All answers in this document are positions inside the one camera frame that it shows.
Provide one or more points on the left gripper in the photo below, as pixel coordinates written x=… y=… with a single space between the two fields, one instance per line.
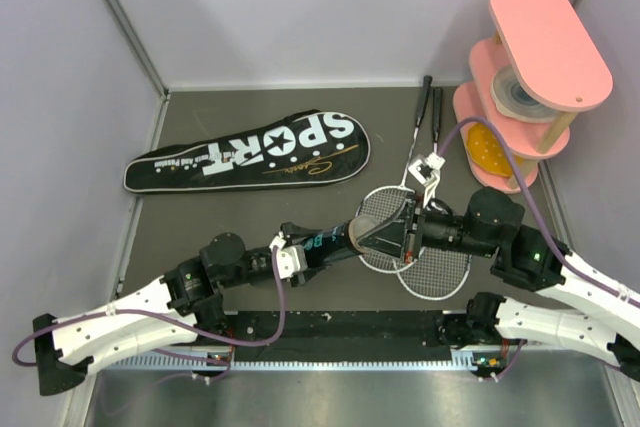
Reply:
x=291 y=232

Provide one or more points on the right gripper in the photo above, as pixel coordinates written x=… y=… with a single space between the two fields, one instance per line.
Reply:
x=394 y=244

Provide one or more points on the black shuttlecock tube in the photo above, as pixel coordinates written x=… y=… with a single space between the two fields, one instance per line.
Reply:
x=329 y=246

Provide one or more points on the black sport racket bag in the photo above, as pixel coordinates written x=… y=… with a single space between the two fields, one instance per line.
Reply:
x=306 y=149

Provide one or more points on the clear plastic tube lid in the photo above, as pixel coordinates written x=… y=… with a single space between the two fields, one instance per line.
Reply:
x=359 y=228

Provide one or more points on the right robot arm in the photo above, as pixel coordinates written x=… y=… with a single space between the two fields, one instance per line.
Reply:
x=605 y=322

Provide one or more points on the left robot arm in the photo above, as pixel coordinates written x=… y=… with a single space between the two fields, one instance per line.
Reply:
x=179 y=307

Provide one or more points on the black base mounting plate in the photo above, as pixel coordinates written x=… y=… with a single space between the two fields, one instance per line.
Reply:
x=364 y=336

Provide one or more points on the yellow dotted plate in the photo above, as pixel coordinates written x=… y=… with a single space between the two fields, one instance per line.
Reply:
x=486 y=153

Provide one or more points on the tape roll on shelf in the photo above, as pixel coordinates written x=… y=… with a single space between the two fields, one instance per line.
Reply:
x=511 y=99

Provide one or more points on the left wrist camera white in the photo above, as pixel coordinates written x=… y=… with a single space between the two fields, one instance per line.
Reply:
x=289 y=261

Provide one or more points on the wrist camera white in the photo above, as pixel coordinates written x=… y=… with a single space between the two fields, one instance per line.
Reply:
x=427 y=171
x=289 y=261

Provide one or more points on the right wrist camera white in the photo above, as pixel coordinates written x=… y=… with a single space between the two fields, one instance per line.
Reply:
x=427 y=171

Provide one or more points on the aluminium frame rail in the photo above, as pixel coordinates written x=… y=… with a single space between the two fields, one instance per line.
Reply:
x=491 y=356

